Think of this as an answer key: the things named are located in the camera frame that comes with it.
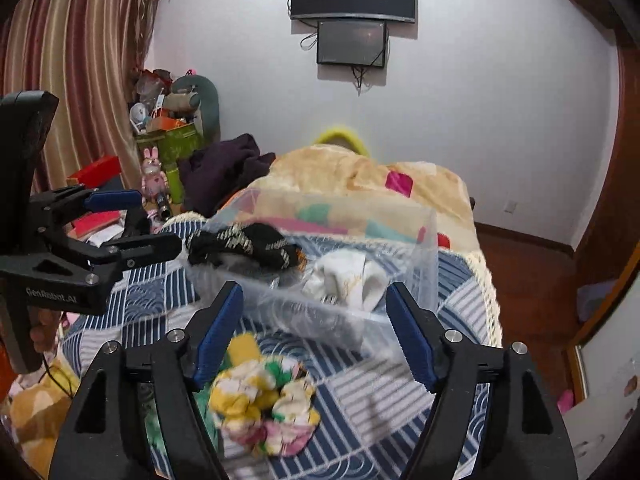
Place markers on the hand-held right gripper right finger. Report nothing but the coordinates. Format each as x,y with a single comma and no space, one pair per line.
407,335

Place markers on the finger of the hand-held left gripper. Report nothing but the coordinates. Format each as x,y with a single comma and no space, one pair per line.
150,252
112,199

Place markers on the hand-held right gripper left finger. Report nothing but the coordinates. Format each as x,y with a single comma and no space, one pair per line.
220,330

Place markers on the yellow floral socks bundle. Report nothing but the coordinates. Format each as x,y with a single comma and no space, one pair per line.
262,400

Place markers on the clear plastic storage box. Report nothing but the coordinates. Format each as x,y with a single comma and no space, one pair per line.
320,260

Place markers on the person's left hand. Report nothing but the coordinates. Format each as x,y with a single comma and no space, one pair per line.
42,330

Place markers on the red box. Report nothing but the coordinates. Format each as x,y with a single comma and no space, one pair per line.
95,170

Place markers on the pink bunny toy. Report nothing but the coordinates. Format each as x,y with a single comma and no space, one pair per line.
153,172

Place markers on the blue patchwork quilt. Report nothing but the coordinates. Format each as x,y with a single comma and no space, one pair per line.
360,395

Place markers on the green cardboard box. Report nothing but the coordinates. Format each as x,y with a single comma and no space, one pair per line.
170,145

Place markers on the white socks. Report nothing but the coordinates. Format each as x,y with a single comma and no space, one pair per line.
345,277

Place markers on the black patterned socks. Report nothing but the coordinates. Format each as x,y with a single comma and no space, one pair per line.
245,245

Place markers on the dark purple cloth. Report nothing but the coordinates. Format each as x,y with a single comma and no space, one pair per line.
220,172

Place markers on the yellow plush blanket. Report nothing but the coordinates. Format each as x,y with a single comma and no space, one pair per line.
37,410

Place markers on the grey-green plush pillow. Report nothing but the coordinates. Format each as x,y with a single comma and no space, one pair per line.
205,105

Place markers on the striped curtain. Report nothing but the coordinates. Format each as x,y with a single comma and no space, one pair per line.
75,70

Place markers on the beige plush blanket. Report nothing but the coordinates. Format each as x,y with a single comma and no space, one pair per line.
375,185

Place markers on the white framed board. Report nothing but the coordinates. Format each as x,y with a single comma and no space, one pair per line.
607,380

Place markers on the wooden wardrobe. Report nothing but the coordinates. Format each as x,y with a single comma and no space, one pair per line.
607,150

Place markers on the small black monitor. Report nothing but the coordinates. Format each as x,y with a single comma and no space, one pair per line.
351,42

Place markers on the wall socket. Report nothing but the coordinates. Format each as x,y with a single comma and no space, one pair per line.
510,206

